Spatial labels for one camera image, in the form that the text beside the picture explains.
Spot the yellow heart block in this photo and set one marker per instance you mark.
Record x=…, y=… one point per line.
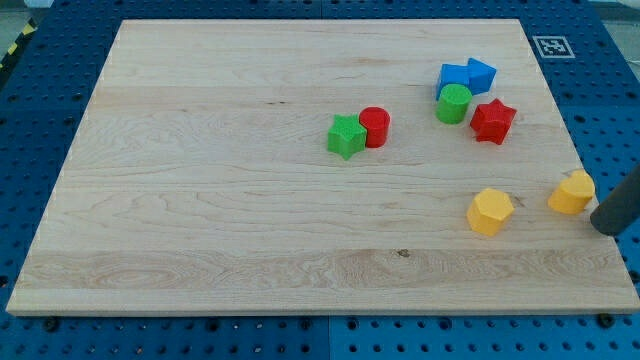
x=572, y=194

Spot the green star block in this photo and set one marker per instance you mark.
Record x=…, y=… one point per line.
x=346, y=136

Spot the red cylinder block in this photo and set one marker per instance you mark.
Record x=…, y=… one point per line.
x=376, y=121

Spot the wooden board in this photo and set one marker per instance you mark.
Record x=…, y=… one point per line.
x=199, y=182

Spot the green cylinder block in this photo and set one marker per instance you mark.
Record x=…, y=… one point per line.
x=452, y=103

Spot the blue cube block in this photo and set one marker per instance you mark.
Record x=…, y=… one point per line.
x=452, y=74

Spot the yellow hexagon block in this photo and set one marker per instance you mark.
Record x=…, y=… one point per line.
x=489, y=211

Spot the red star block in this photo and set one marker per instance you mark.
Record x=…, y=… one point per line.
x=492, y=121

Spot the blue triangle block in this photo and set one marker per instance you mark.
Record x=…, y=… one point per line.
x=481, y=76

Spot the white fiducial marker tag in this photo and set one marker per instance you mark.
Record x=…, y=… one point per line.
x=553, y=47

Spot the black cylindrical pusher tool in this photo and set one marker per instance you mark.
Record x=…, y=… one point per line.
x=620, y=208

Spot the yellow black hazard tape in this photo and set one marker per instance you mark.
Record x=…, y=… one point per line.
x=17, y=48

